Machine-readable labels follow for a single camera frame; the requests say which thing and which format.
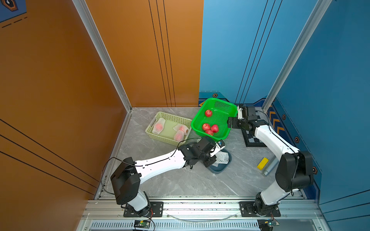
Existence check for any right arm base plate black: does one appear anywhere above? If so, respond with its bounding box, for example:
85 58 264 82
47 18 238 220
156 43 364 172
239 201 281 217

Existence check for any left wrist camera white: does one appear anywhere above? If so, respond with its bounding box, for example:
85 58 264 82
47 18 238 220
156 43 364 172
213 140 225 155

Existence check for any right aluminium corner post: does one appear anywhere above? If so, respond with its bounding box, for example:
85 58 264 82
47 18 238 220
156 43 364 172
262 0 332 113

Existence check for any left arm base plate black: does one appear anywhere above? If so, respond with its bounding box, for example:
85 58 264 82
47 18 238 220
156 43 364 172
123 201 164 218

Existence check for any cream perforated plastic basket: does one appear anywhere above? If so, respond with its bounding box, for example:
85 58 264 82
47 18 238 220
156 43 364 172
145 112 192 146

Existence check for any black white checkerboard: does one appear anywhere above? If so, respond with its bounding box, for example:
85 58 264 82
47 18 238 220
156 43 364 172
238 110 268 148

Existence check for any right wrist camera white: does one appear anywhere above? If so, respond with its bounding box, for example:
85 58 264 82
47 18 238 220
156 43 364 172
237 105 245 120

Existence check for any aluminium front rail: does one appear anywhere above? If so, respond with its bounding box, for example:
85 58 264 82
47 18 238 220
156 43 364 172
82 196 324 220

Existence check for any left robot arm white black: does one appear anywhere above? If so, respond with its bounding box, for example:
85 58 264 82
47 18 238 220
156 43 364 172
110 137 225 216

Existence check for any right green circuit board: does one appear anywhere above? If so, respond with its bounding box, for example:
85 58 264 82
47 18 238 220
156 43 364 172
258 220 273 231

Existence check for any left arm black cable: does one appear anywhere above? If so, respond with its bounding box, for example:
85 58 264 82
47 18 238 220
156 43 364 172
100 157 128 196

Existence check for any green circuit board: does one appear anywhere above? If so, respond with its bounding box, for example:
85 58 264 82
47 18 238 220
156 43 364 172
258 220 273 231
133 220 151 231

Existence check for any left green circuit board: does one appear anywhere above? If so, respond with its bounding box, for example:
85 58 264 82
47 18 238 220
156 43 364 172
133 220 151 231

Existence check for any silver metal cylinder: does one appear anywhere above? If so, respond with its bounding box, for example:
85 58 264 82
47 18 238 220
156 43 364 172
262 157 279 177

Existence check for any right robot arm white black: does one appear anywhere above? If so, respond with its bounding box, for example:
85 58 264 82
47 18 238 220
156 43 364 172
227 105 314 217

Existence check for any aluminium corner post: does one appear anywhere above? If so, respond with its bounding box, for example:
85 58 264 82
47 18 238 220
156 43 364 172
72 0 132 113
262 0 332 113

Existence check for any dark teal plastic tray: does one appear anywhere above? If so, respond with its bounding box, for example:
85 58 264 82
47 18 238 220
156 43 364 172
207 149 232 174

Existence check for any yellow block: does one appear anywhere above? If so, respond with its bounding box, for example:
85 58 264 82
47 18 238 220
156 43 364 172
257 157 269 170

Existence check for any green plastic mesh basket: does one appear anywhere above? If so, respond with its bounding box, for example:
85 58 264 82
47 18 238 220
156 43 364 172
191 98 238 141

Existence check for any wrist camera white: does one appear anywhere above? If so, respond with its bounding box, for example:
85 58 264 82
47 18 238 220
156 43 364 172
237 105 245 120
213 140 225 155

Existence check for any left aluminium corner post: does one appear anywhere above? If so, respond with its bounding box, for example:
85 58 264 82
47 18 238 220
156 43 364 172
72 0 132 113

